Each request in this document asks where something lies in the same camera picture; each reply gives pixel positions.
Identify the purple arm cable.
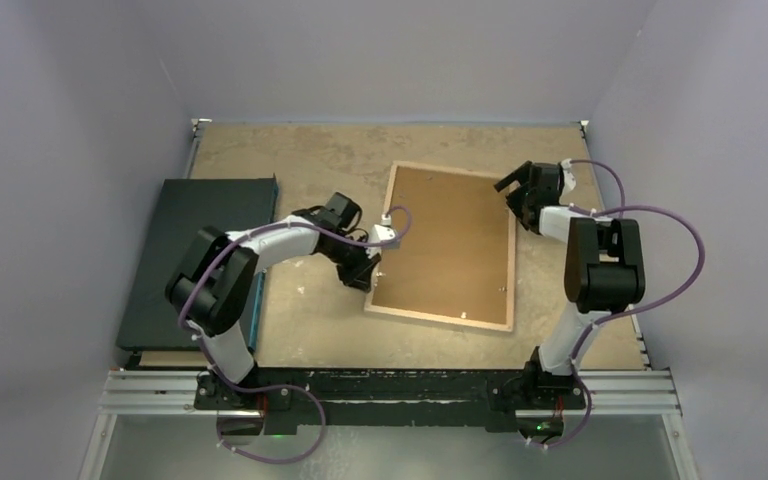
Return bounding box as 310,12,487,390
526,158,707,452
177,205,414,464

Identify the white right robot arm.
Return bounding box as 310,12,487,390
494,159,646,407

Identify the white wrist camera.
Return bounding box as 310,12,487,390
559,158,577,196
367,214,400,250

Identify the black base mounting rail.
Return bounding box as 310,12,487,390
194,362,587,435

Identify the aluminium extrusion rail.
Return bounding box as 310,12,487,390
98,370,682,416

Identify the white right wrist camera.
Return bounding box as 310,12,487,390
559,158,577,196

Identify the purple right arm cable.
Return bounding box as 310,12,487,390
526,158,707,452

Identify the black foam pad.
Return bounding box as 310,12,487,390
115,177,281,352

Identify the white wooden picture frame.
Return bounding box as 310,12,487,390
364,160,518,334

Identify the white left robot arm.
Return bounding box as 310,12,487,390
165,193,400,409

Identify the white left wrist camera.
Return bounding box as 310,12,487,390
367,214,400,250

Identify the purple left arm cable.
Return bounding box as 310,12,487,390
177,205,414,464

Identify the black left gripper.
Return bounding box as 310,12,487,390
323,237,382,294

